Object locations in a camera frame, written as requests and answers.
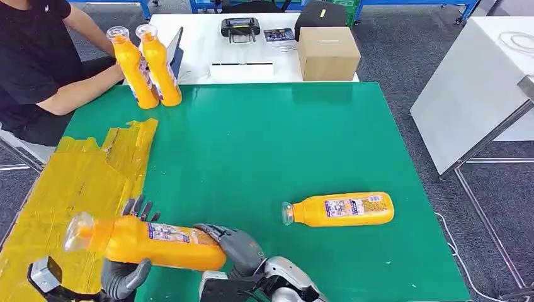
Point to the black box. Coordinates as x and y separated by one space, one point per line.
319 21

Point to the tablet in blue case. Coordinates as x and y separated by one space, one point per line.
176 52

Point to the green plastic crate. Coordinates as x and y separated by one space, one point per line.
350 8

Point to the person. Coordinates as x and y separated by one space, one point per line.
33 54

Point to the yellow sheet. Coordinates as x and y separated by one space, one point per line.
71 187

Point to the black handheld device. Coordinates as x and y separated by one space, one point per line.
240 27

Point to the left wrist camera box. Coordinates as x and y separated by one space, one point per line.
44 275

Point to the white chair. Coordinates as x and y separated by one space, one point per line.
25 152

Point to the green table mat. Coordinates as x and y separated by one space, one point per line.
271 141

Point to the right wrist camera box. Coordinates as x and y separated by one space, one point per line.
217 289

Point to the brown cardboard box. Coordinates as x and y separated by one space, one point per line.
329 56

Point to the white table with metal legs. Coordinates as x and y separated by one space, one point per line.
471 96

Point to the orange drink bottle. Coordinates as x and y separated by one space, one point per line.
346 210
137 246
135 79
164 75

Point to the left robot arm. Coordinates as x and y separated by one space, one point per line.
79 296

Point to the printed booklet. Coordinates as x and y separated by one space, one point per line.
278 35

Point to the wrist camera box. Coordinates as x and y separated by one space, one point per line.
217 289
44 275

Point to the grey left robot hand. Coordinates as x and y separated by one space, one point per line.
123 279

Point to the flat white box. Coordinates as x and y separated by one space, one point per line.
242 73

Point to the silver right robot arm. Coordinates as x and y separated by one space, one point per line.
292 279

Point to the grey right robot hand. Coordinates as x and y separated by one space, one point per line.
244 250

